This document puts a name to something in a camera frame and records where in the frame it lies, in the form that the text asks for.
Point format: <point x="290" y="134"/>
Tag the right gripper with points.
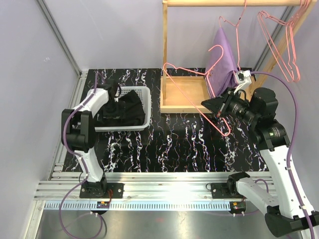
<point x="220" y="105"/>

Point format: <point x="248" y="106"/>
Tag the purple garment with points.
<point x="220" y="66"/>

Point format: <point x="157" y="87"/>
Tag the pink hanger with purple garment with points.
<point x="222" y="19"/>

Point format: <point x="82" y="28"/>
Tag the black trousers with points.
<point x="127" y="111"/>

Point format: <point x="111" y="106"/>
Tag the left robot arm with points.
<point x="79" y="135"/>

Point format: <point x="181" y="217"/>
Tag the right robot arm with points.
<point x="290" y="211"/>

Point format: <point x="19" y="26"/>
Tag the wooden clothes rack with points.
<point x="189" y="27"/>

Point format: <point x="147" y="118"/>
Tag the black marbled mat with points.
<point x="175" y="142"/>

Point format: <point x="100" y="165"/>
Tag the white plastic basket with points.
<point x="144" y="94"/>

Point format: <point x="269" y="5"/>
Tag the empty pink wire hangers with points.
<point x="284" y="52"/>

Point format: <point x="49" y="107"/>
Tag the aluminium rail base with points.
<point x="142" y="192"/>

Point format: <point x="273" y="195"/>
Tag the aluminium corner post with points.
<point x="58" y="35"/>

